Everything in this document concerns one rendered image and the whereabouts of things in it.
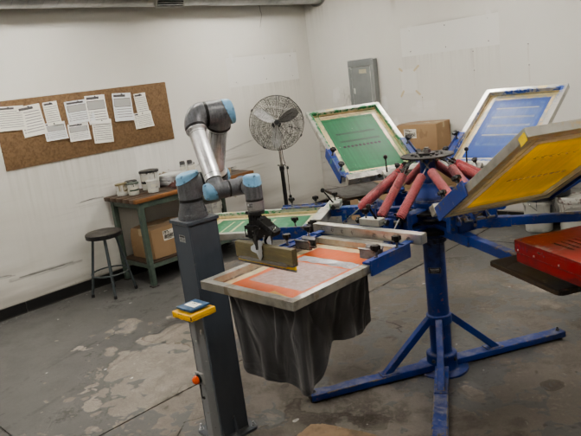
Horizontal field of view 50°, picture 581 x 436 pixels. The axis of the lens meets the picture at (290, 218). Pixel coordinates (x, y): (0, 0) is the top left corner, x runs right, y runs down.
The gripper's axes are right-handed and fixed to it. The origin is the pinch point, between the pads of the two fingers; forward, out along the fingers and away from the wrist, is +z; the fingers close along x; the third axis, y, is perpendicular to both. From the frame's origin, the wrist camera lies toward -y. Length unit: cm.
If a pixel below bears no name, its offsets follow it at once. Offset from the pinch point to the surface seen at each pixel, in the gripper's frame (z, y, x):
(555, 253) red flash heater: -1, -106, -43
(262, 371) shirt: 54, 7, 5
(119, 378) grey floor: 110, 174, -9
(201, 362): 37, 10, 34
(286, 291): 14.1, -10.6, 0.3
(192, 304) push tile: 12.6, 11.7, 32.9
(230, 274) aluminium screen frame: 11.9, 25.3, 0.7
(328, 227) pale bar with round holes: 7, 22, -67
